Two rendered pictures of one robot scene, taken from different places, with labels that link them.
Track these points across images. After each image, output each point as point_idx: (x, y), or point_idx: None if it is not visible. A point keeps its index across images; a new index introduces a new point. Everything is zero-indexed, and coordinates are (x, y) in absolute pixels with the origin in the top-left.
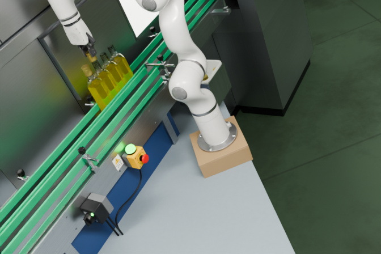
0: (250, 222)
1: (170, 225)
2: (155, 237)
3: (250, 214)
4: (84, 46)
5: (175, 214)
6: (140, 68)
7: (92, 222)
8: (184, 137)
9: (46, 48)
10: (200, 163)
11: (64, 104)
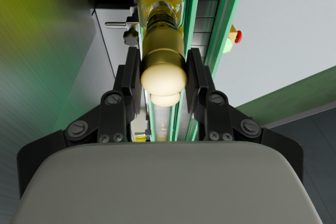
0: (322, 22)
1: (241, 43)
2: (229, 55)
3: (324, 14)
4: (132, 104)
5: (244, 32)
6: None
7: None
8: None
9: None
10: None
11: (88, 70)
